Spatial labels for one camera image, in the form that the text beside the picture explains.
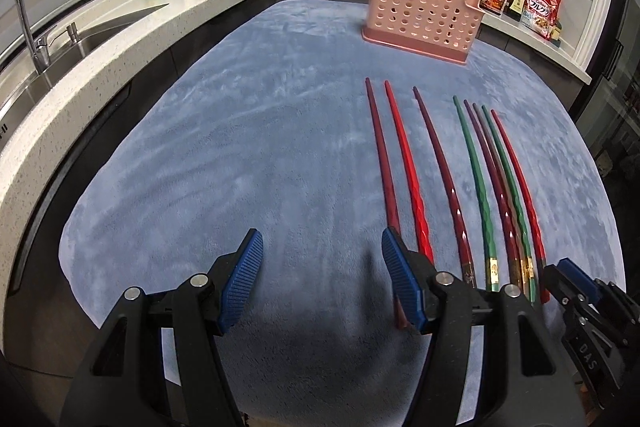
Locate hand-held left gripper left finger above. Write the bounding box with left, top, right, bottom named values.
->
left=60, top=228, right=265, bottom=427

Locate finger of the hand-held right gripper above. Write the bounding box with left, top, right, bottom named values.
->
left=556, top=257, right=639, bottom=324
left=542, top=263, right=590, bottom=324

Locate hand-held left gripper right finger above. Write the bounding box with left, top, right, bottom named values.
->
left=381, top=228, right=586, bottom=427

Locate dark red chopstick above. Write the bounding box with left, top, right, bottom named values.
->
left=365, top=78, right=408, bottom=330
left=412, top=87, right=476, bottom=290

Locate green chopstick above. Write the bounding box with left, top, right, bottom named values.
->
left=481, top=105, right=538, bottom=305
left=452, top=95, right=500, bottom=293

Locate purple chopstick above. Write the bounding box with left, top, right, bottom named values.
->
left=464, top=100, right=523, bottom=285

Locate pink perforated utensil holder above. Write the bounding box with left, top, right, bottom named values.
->
left=361, top=0, right=487, bottom=66

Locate dark glass door fridge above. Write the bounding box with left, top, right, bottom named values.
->
left=574, top=0, right=640, bottom=190

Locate red cereal bag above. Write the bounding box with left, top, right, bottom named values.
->
left=519, top=0, right=564, bottom=39

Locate steel kitchen sink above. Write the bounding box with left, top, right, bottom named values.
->
left=0, top=3, right=171, bottom=120

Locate chrome kitchen faucet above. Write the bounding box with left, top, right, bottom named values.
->
left=4, top=0, right=53, bottom=72

